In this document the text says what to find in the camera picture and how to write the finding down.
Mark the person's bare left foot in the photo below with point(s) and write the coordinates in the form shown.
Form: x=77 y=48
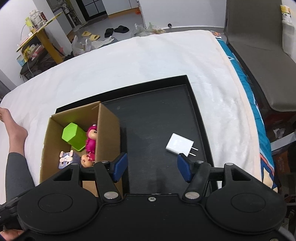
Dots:
x=17 y=134

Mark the black chair with clutter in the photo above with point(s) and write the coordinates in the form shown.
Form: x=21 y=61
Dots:
x=37 y=60

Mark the white USB wall charger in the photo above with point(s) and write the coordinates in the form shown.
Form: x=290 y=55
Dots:
x=180 y=145

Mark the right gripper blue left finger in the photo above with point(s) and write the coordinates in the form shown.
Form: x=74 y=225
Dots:
x=119 y=166

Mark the blue patterned bed sheet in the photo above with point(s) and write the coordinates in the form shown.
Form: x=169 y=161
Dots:
x=266 y=160

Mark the grey trouser left leg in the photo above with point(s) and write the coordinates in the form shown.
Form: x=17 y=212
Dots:
x=18 y=177

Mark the yellow round side table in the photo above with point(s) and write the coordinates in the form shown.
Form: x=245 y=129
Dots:
x=45 y=41

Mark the white bed blanket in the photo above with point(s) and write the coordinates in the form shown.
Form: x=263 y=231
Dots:
x=225 y=108

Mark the yellow slipper pair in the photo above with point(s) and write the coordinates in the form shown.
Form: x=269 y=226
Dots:
x=90 y=36

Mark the pink pig figurine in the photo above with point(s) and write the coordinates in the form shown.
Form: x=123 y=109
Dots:
x=91 y=142

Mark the purple rabbit cube toy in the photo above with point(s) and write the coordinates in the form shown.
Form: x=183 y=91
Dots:
x=67 y=158

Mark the black rectangular tray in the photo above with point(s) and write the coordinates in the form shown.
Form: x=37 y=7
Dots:
x=149 y=113

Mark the brown-haired doll figurine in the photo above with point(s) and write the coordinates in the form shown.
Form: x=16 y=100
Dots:
x=88 y=160

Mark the green hexagonal container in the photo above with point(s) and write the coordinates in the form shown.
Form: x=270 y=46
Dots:
x=74 y=136

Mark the brown cardboard box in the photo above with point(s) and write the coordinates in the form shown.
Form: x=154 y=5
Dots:
x=107 y=142

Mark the person's left hand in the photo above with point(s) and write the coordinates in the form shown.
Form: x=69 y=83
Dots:
x=9 y=235

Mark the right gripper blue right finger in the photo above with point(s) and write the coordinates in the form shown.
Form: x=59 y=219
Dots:
x=185 y=167

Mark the grey padded chair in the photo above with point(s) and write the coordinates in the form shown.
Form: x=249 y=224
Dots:
x=254 y=31

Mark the black slipper pair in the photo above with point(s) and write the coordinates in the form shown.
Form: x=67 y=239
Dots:
x=120 y=29

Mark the white yellow bottle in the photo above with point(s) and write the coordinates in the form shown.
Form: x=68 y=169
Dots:
x=286 y=14

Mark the white plastic bag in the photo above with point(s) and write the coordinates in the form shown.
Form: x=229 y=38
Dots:
x=79 y=48

